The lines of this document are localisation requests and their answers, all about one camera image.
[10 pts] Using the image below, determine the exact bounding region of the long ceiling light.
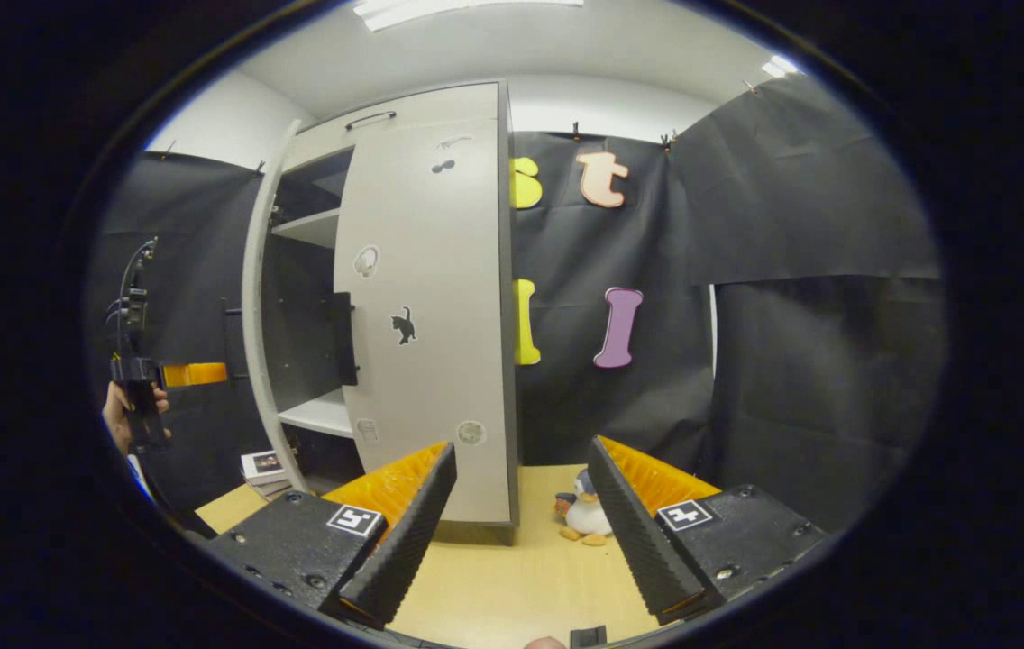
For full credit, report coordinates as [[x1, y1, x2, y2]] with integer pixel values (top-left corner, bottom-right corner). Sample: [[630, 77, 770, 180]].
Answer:
[[354, 0, 585, 32]]

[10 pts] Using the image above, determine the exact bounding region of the grey cabinet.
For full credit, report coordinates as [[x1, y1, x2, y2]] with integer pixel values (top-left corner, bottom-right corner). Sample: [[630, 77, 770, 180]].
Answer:
[[242, 79, 522, 546]]

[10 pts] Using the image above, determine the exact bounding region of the grey cabinet drawer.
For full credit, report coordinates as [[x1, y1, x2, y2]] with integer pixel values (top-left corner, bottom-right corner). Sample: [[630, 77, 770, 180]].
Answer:
[[282, 83, 501, 174]]

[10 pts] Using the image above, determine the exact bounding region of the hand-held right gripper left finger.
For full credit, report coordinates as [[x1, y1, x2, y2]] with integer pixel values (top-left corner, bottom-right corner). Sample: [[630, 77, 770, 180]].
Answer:
[[206, 440, 459, 630]]

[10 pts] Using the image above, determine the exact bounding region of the penguin plush toy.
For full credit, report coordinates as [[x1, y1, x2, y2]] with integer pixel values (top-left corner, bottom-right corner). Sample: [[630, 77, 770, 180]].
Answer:
[[553, 467, 614, 547]]

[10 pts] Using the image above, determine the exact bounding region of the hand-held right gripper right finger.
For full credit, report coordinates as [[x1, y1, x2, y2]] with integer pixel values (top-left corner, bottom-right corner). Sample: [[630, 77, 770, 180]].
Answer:
[[586, 435, 828, 626]]

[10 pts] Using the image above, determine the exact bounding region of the grey cabinet door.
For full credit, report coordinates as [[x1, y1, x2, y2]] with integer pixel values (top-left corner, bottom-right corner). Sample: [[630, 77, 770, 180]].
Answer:
[[332, 117, 507, 526], [222, 120, 307, 495]]

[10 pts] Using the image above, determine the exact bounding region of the stack of books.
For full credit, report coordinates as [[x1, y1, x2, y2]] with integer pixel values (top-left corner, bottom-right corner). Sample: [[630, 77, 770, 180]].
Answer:
[[240, 449, 292, 498]]

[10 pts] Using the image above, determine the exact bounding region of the grey cabinet shelf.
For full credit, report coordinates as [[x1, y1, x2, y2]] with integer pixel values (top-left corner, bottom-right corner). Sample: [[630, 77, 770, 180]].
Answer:
[[278, 389, 355, 440], [271, 207, 342, 250]]

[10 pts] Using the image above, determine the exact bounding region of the black backdrop cloth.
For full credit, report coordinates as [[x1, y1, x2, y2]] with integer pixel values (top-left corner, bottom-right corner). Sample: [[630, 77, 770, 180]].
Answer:
[[88, 74, 946, 533]]

